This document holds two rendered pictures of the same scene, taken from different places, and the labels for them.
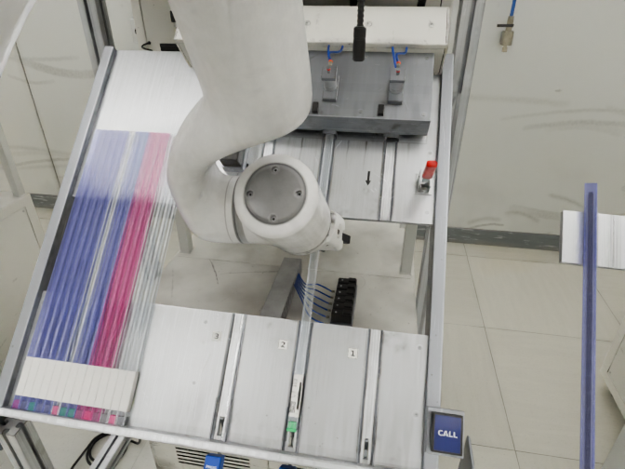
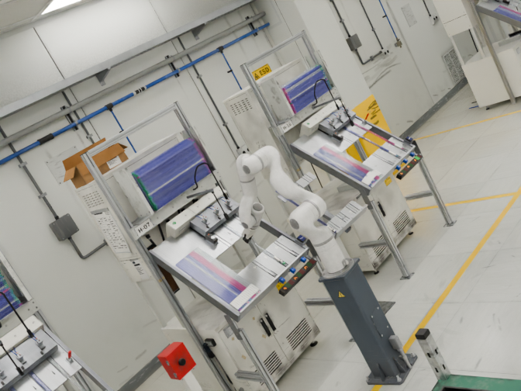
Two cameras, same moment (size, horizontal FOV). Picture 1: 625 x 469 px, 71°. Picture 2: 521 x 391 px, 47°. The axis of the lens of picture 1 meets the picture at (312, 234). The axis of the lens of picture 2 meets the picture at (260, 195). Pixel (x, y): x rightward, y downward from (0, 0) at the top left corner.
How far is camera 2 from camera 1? 330 cm
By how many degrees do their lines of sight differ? 48
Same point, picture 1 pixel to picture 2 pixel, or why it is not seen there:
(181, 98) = (183, 244)
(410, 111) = (235, 205)
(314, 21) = (198, 205)
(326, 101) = (219, 216)
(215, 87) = (253, 192)
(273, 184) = (257, 205)
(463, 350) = not seen: hidden behind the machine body
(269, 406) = (277, 265)
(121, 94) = (167, 255)
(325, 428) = (288, 259)
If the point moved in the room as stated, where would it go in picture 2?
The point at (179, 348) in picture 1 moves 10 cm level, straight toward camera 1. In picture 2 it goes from (251, 275) to (266, 268)
